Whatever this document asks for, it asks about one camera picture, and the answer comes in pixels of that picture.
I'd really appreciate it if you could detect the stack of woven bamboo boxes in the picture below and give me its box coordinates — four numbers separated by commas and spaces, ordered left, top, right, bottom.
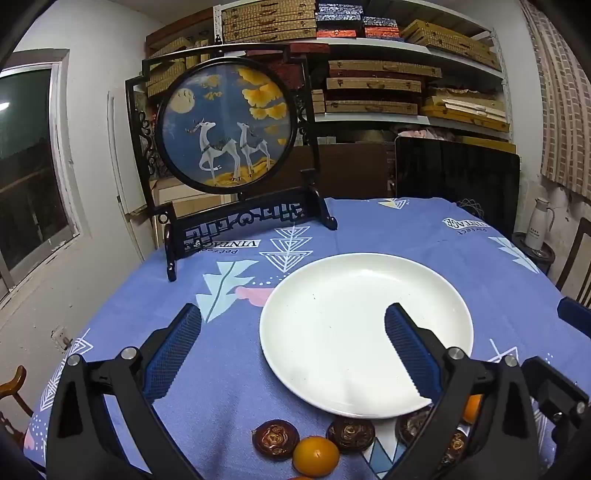
147, 0, 503, 97

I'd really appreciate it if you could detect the white framed window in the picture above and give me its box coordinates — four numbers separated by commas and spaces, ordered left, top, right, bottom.
0, 50, 83, 303

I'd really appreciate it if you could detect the brown wooden board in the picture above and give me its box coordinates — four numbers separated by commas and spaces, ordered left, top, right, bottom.
291, 142, 398, 200

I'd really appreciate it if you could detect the wall socket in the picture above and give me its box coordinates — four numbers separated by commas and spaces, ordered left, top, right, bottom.
50, 325, 74, 352

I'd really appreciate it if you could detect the black flat panel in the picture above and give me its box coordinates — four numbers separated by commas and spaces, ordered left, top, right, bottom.
394, 135, 522, 238

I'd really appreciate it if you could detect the orange mandarin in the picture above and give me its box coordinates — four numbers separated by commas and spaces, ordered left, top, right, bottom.
463, 394, 484, 424
293, 436, 341, 478

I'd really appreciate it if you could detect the brown wooden chair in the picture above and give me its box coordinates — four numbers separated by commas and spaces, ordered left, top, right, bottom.
555, 217, 591, 303

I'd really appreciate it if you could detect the pink cloth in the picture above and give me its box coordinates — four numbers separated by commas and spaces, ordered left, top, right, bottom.
399, 128, 458, 141

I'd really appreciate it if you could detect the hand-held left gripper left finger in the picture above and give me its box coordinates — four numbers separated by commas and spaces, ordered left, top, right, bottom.
46, 302, 204, 480

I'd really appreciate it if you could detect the blue patterned tablecloth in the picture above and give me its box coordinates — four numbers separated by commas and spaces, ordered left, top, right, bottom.
23, 197, 571, 480

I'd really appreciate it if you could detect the dark brown water chestnut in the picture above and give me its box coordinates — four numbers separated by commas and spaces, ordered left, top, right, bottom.
326, 417, 376, 455
438, 429, 469, 469
396, 408, 432, 445
252, 419, 300, 461

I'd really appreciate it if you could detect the black round stool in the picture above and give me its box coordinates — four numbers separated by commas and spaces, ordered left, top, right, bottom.
512, 232, 557, 275

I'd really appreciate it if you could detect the white kettle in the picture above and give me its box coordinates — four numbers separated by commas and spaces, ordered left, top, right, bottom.
526, 197, 555, 250

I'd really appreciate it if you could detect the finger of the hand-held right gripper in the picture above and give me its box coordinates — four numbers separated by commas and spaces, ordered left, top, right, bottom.
522, 355, 591, 462
557, 297, 591, 339

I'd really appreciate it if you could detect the beige checked curtain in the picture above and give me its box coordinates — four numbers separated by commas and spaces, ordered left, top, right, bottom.
521, 0, 591, 201

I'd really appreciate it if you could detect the white metal shelf unit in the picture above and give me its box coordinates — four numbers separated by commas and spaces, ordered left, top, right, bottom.
295, 25, 514, 141

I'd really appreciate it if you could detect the stack of yellow flat boxes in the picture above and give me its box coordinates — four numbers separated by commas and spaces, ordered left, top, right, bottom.
421, 87, 517, 153

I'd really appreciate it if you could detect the black framed deer table screen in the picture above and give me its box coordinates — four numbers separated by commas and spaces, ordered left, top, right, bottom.
126, 43, 339, 282

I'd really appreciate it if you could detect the cardboard box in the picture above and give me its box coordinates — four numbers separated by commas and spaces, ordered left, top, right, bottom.
151, 176, 238, 220

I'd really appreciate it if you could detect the white round plate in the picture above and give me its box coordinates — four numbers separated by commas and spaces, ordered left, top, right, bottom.
259, 253, 475, 420

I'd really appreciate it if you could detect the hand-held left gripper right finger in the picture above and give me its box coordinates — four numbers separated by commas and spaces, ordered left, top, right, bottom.
384, 302, 539, 480

